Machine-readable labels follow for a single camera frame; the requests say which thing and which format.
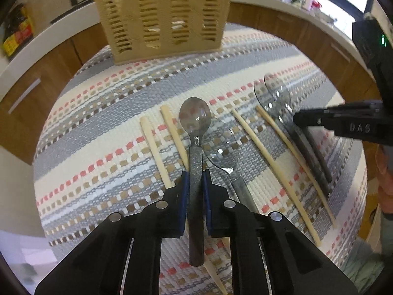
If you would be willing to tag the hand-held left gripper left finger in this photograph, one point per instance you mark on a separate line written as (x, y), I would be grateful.
(184, 204)

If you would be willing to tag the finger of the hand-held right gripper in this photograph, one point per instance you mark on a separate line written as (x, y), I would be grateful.
(353, 107)
(359, 127)

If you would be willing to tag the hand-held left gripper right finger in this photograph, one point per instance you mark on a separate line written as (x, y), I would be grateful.
(207, 204)

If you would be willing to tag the beige chopstick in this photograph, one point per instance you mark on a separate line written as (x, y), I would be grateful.
(294, 153)
(153, 150)
(270, 163)
(172, 132)

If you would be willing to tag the beige plastic utensil basket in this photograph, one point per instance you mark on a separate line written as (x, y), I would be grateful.
(162, 15)

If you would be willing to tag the person's right hand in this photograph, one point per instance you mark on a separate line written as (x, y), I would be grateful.
(385, 175)

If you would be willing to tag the red container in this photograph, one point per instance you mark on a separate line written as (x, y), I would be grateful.
(316, 4)

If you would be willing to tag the patterned cup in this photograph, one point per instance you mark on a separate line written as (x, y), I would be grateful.
(297, 0)

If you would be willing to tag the striped woven mat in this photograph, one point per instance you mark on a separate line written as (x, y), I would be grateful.
(122, 123)

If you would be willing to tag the person's grey clothing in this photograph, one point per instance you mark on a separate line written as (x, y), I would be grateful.
(371, 252)

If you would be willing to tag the white kitchen countertop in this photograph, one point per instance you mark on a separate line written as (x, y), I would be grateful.
(36, 41)

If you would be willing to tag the dark bottle with yellow label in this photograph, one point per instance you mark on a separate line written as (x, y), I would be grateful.
(9, 44)

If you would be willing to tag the bottle with orange label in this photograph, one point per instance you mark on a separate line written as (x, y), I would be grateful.
(23, 26)

